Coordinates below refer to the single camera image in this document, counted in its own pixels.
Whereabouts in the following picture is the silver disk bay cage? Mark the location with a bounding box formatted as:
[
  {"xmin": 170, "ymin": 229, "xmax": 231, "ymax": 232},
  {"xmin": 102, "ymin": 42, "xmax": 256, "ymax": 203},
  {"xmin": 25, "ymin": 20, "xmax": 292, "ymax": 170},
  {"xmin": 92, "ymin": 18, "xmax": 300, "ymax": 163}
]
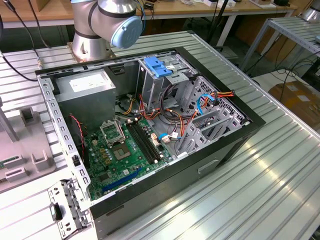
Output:
[{"xmin": 174, "ymin": 76, "xmax": 252, "ymax": 160}]

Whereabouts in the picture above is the long wooden desk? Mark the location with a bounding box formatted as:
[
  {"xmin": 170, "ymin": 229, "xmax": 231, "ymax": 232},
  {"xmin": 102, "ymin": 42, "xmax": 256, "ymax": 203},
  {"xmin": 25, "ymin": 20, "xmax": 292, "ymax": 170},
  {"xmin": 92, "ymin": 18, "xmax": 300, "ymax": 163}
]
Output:
[{"xmin": 0, "ymin": 0, "xmax": 298, "ymax": 48}]

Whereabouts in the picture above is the black case fan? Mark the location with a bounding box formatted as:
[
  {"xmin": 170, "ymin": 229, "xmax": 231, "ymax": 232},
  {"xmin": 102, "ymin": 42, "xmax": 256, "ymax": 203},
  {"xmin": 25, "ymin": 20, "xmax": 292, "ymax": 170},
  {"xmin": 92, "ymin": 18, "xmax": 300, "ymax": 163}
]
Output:
[{"xmin": 67, "ymin": 113, "xmax": 91, "ymax": 168}]

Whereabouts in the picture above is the short blue wire white plug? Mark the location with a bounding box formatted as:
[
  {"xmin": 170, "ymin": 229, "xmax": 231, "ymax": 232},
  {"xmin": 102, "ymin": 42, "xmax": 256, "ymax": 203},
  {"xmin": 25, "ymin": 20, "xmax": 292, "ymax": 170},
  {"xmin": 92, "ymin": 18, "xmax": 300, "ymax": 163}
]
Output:
[{"xmin": 157, "ymin": 133, "xmax": 182, "ymax": 144}]

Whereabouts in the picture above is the orange yellow power wire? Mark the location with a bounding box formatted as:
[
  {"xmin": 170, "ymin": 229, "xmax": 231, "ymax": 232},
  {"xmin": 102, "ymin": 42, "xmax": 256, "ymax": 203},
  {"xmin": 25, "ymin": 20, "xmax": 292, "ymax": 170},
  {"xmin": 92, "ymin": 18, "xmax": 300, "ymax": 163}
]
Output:
[{"xmin": 178, "ymin": 89, "xmax": 236, "ymax": 148}]

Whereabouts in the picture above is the cardboard box with labels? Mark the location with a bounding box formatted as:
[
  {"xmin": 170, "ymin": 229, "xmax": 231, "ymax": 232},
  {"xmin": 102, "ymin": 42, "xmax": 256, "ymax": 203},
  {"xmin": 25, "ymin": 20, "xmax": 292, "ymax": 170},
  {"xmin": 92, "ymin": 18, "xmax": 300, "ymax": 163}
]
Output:
[{"xmin": 267, "ymin": 79, "xmax": 320, "ymax": 127}]

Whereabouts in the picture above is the silver expansion slot bracket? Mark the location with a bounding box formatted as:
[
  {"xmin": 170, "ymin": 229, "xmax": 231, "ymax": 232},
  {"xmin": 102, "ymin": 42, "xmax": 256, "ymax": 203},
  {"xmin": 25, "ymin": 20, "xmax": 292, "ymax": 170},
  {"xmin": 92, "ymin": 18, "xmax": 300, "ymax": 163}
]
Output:
[{"xmin": 47, "ymin": 177, "xmax": 92, "ymax": 238}]

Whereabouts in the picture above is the black open PC case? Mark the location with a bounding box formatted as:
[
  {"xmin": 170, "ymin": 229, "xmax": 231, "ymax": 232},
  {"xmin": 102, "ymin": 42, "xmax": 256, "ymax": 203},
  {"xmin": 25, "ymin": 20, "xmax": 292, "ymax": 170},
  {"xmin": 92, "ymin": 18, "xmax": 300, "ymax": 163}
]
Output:
[{"xmin": 34, "ymin": 46, "xmax": 266, "ymax": 238}]

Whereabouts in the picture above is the red black fan wire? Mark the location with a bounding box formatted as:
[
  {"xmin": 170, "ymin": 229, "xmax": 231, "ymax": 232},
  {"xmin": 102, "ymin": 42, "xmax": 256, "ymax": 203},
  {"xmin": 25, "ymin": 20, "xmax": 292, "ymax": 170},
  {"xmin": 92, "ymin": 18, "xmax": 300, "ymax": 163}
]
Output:
[{"xmin": 68, "ymin": 114, "xmax": 87, "ymax": 151}]

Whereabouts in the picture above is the metal socket cover frame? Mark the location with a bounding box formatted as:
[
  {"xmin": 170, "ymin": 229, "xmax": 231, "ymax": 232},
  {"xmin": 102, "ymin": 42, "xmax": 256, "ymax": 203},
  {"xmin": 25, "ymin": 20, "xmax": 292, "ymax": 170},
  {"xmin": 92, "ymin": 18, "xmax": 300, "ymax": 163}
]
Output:
[{"xmin": 99, "ymin": 119, "xmax": 126, "ymax": 147}]

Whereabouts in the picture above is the silver optical drive cage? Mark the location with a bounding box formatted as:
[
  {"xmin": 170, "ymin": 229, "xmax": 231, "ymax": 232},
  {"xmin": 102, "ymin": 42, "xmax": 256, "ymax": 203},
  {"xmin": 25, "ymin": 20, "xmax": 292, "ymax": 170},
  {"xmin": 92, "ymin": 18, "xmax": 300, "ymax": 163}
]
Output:
[{"xmin": 136, "ymin": 53, "xmax": 199, "ymax": 112}]

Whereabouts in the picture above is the CPU socket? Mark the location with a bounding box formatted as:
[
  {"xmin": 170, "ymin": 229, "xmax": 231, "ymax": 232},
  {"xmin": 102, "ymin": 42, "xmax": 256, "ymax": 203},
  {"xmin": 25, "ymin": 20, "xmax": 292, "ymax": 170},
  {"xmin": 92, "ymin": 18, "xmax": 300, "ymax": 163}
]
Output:
[{"xmin": 111, "ymin": 144, "xmax": 136, "ymax": 162}]

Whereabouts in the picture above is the orange red wire bundle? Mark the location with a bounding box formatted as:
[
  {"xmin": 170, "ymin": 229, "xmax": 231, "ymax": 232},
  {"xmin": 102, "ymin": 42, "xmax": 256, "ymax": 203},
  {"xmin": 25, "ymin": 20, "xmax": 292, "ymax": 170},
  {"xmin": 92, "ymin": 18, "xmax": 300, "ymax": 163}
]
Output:
[{"xmin": 138, "ymin": 94, "xmax": 187, "ymax": 141}]

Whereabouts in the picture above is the blue plastic drive latch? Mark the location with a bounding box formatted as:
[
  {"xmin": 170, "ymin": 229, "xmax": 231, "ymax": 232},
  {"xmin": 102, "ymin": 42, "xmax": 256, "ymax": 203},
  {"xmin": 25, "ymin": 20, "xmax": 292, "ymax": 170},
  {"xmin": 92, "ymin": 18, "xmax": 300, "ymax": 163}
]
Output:
[{"xmin": 144, "ymin": 57, "xmax": 173, "ymax": 79}]

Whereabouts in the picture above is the grey power supply unit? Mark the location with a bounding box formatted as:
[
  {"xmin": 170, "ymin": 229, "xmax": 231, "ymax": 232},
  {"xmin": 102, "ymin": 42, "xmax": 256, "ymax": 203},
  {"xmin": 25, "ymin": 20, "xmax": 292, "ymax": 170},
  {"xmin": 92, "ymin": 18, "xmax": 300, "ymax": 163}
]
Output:
[{"xmin": 53, "ymin": 69, "xmax": 117, "ymax": 126}]

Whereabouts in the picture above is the black cable bundle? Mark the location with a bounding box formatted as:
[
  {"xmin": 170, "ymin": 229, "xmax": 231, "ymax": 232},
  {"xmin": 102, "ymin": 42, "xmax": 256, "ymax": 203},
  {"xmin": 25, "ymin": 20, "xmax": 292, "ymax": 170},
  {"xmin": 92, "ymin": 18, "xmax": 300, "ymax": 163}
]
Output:
[{"xmin": 160, "ymin": 83, "xmax": 182, "ymax": 118}]

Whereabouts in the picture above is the blue data wire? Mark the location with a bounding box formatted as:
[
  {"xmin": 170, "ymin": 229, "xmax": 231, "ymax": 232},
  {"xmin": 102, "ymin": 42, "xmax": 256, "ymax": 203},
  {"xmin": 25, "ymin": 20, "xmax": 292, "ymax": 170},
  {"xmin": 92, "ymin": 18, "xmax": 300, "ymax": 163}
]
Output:
[{"xmin": 196, "ymin": 92, "xmax": 219, "ymax": 116}]

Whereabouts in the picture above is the black RAM slot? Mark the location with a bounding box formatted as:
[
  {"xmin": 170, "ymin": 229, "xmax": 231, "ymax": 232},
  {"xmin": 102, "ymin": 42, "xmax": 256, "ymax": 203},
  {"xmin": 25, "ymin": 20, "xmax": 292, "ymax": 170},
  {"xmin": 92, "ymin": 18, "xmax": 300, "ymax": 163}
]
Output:
[
  {"xmin": 133, "ymin": 119, "xmax": 163, "ymax": 162},
  {"xmin": 126, "ymin": 121, "xmax": 156, "ymax": 165}
]

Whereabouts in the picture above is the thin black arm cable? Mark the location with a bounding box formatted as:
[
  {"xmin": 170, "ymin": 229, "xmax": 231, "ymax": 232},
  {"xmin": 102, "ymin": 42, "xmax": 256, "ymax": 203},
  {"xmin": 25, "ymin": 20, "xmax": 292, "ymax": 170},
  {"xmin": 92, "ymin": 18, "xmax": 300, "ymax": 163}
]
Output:
[{"xmin": 0, "ymin": 0, "xmax": 52, "ymax": 83}]

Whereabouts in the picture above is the black tripod stand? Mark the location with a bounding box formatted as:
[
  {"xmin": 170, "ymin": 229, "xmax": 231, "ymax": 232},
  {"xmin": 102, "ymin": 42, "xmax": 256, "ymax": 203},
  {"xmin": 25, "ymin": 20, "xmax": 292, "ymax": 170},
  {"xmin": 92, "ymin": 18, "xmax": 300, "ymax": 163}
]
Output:
[{"xmin": 206, "ymin": 0, "xmax": 231, "ymax": 48}]

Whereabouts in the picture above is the green motherboard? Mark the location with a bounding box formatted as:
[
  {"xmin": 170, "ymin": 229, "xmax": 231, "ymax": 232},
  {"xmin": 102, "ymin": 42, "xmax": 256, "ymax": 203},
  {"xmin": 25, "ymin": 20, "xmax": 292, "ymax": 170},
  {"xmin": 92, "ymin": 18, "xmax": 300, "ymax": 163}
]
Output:
[{"xmin": 83, "ymin": 117, "xmax": 173, "ymax": 201}]

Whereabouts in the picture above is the blue expansion slot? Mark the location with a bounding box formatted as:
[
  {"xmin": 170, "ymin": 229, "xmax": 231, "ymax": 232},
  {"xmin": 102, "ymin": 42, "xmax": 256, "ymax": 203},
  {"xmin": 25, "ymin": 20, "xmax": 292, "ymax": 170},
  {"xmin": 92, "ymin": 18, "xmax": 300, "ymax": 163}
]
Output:
[{"xmin": 101, "ymin": 166, "xmax": 143, "ymax": 194}]

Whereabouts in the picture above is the grey parts rack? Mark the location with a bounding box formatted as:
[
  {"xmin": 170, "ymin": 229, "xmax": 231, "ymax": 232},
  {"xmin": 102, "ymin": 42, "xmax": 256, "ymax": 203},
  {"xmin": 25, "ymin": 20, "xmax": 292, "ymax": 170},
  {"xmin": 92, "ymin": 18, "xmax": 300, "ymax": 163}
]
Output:
[{"xmin": 0, "ymin": 96, "xmax": 60, "ymax": 193}]

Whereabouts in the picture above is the yellow black wire bundle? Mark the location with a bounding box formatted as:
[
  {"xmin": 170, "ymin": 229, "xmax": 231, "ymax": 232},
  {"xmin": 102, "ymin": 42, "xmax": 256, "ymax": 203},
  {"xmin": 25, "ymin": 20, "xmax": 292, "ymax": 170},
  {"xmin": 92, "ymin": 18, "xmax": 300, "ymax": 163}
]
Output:
[{"xmin": 117, "ymin": 94, "xmax": 138, "ymax": 116}]

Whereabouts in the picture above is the green RAM stick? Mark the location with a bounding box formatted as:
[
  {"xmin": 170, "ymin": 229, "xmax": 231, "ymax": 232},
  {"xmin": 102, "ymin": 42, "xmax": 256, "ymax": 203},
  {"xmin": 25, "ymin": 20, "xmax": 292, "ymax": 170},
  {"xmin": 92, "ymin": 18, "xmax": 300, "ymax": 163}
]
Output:
[{"xmin": 0, "ymin": 155, "xmax": 20, "ymax": 170}]

